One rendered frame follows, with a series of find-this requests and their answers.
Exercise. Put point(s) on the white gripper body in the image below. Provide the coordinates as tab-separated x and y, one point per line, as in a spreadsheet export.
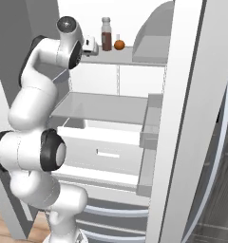
94	46

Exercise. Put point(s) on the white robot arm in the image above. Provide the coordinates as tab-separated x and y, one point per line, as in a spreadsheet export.
30	95

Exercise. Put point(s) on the grey fridge shelf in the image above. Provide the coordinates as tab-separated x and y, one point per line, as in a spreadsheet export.
119	57

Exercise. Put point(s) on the white fridge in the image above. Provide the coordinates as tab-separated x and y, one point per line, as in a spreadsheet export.
97	79

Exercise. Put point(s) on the glass fridge shelf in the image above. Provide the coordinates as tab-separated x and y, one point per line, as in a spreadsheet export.
103	107

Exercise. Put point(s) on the grey left fridge door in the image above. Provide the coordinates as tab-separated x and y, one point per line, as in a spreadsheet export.
11	31

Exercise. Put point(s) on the grey fridge door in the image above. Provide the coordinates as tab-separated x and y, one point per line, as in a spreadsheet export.
188	95
11	31

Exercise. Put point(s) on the white fridge drawer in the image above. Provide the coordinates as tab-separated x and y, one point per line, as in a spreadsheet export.
87	145

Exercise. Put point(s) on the grey right fridge door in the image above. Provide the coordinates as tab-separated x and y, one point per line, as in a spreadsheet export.
188	95

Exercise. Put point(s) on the brown bottle with pale cap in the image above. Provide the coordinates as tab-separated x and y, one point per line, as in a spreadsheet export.
106	38

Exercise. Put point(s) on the orange tangerine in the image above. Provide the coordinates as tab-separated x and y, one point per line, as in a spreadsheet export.
119	45

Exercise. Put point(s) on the rounded grey door bin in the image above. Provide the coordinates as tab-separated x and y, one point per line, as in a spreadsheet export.
152	44

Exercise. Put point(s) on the square grey door bin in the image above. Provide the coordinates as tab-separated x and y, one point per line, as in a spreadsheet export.
152	120

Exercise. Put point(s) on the tall grey door bin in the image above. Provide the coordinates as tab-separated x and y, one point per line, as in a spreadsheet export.
146	174

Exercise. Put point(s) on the grey freezer drawer front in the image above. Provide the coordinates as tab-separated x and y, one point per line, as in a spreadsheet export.
119	199

